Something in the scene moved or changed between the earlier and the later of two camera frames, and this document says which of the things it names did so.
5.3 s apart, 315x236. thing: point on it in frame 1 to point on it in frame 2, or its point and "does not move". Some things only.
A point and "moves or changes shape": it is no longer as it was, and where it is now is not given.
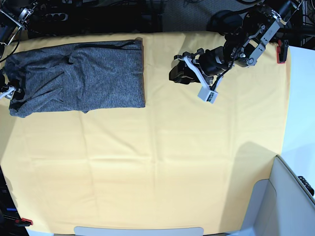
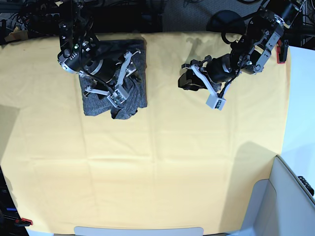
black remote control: (307, 185) does not move
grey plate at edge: (83, 231) does not move
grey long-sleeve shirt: (82, 76) moves or changes shape
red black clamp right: (282, 50) does not move
